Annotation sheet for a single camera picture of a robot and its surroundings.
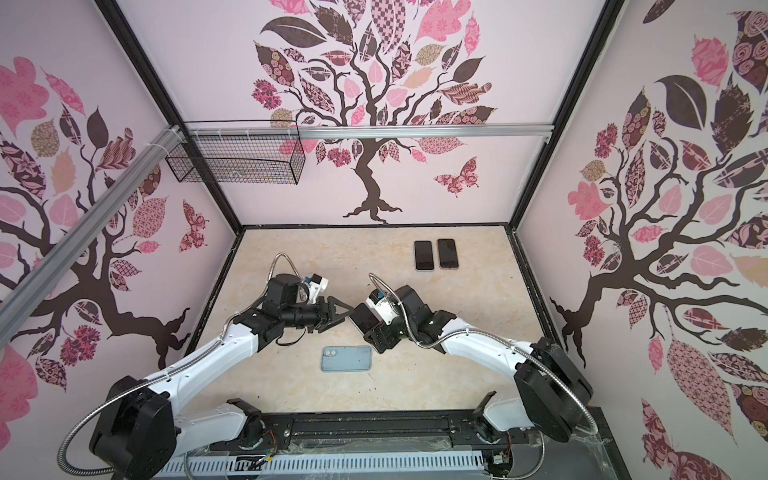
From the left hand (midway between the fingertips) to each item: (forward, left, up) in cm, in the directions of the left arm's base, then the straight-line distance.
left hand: (350, 319), depth 78 cm
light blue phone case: (+27, -23, -15) cm, 39 cm away
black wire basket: (+51, +38, +19) cm, 66 cm away
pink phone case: (+34, -32, -14) cm, 49 cm away
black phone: (+3, -3, -5) cm, 6 cm away
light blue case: (-5, +2, -16) cm, 17 cm away
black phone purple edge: (+34, -32, -14) cm, 49 cm away
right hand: (0, -6, -5) cm, 8 cm away
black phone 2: (+33, -24, -15) cm, 44 cm away
